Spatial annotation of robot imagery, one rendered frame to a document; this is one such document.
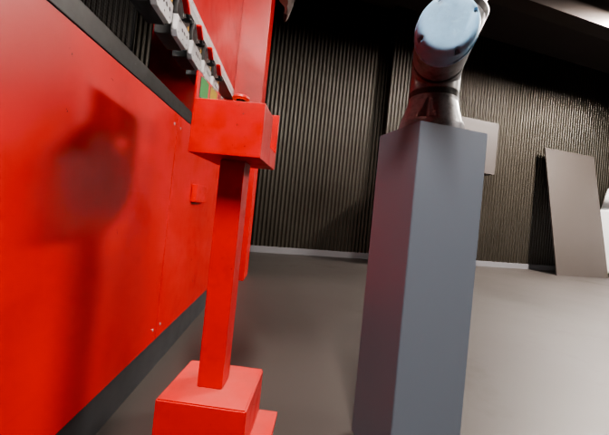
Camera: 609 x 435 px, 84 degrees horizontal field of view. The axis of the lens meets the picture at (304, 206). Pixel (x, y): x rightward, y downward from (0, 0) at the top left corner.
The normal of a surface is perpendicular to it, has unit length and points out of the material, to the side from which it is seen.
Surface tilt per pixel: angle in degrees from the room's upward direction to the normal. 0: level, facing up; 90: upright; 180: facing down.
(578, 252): 80
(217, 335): 90
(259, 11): 90
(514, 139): 90
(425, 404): 90
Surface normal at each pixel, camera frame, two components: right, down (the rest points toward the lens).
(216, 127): -0.07, -0.02
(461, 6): -0.32, 0.07
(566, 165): 0.29, -0.17
